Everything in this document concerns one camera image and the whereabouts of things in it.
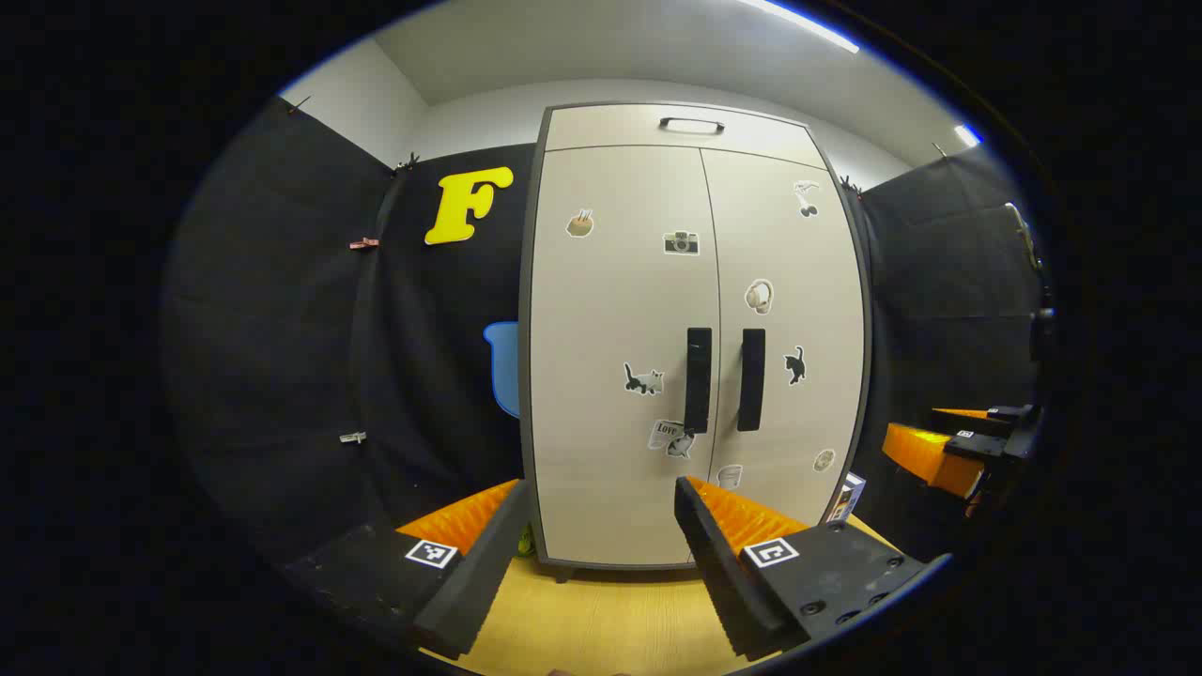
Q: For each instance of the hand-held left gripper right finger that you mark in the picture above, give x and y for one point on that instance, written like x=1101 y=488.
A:
x=728 y=582

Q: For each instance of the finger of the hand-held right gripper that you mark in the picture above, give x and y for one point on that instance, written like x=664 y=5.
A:
x=925 y=455
x=977 y=414

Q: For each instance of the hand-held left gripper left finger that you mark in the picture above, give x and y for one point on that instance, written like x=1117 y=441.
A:
x=479 y=573

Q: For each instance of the beige double-door shoe cabinet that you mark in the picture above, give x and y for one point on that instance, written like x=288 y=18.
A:
x=620 y=526

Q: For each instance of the beige cabinet door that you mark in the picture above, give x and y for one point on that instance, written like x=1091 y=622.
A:
x=610 y=310
x=798 y=404

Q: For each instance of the beige cabinet drawer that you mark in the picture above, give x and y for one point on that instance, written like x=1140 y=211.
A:
x=601 y=127

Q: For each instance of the yellow plush toy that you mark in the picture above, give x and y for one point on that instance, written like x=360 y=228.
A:
x=524 y=542

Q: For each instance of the small printed box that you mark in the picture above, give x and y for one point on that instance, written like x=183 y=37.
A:
x=847 y=498

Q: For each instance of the small ceiling light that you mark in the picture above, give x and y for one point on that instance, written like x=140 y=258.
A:
x=967 y=135

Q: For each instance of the black backdrop cloth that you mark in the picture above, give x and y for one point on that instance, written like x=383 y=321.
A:
x=282 y=329

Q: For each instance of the black clip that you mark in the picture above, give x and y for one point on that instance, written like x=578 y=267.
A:
x=408 y=165

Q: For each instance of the long ceiling light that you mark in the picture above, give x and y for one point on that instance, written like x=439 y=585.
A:
x=803 y=25

